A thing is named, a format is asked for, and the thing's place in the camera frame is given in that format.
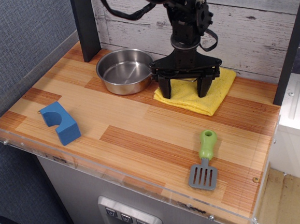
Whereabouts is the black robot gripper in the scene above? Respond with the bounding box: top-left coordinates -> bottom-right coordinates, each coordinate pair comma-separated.
149,48 -> 222,99

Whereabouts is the yellow napkin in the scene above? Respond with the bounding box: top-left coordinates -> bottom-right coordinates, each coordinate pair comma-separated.
151,66 -> 240,121

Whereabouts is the stainless steel pan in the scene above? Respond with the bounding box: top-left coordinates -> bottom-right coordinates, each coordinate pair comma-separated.
96,48 -> 154,95

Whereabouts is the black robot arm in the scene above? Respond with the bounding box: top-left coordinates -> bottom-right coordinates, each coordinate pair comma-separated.
147,0 -> 222,99

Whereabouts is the clear acrylic counter guard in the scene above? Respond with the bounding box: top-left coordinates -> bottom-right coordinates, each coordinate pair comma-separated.
0,43 -> 280,224

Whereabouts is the white toy sink unit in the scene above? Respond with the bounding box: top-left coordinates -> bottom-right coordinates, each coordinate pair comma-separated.
269,73 -> 300,178

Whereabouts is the blue arch wooden block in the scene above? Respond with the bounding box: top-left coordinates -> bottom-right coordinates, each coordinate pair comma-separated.
39,101 -> 81,146

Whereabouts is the grey toy fridge cabinet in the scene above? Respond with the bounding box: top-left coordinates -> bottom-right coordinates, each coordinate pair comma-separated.
36,140 -> 236,224

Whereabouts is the silver dispenser button panel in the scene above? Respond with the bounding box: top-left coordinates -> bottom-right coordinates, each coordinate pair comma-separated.
97,196 -> 163,224

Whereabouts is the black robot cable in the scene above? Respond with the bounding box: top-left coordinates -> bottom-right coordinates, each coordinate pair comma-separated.
97,0 -> 220,61

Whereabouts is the green handled grey spatula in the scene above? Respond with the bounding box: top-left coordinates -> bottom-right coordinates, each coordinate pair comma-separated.
188,130 -> 218,191

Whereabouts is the black right vertical post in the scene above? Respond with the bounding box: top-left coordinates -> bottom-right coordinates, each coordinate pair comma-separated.
273,3 -> 300,106

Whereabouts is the black vertical post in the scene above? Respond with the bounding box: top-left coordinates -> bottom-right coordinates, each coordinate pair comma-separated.
70,0 -> 101,62
273,3 -> 300,106

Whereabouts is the black left vertical post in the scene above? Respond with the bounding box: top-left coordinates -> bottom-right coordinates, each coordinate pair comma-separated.
70,0 -> 101,62

